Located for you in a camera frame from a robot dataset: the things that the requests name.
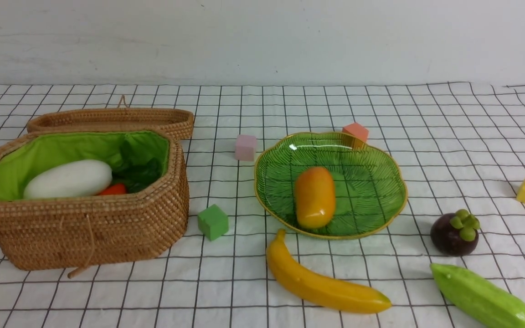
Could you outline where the green glass leaf plate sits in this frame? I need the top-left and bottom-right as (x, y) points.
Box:
(254, 131), (408, 240)

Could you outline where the red toy vegetable in basket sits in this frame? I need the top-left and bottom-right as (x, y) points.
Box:
(97, 183), (128, 196)

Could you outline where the pink foam cube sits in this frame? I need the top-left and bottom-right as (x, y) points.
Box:
(235, 134), (257, 162)

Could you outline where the woven wicker basket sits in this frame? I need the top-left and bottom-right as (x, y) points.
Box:
(0, 129), (189, 277)

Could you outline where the yellow toy banana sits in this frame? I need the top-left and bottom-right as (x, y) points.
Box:
(266, 229), (392, 314)

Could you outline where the green toy cucumber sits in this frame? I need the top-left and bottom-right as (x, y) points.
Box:
(430, 263), (525, 328)

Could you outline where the green foam cube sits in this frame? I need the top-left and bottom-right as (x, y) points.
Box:
(197, 204), (229, 241)

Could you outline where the checkered white tablecloth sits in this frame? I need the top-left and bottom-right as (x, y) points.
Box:
(0, 82), (525, 328)

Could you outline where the orange yellow toy mango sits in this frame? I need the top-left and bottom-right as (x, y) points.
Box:
(294, 166), (336, 229)

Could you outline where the orange foam cube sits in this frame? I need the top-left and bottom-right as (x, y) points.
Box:
(342, 122), (369, 143)

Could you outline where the woven wicker basket lid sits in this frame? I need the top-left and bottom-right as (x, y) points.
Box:
(26, 96), (194, 140)

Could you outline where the white toy radish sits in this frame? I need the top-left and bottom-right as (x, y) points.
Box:
(23, 143), (163, 200)

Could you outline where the purple toy mangosteen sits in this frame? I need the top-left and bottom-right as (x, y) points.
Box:
(430, 208), (480, 257)

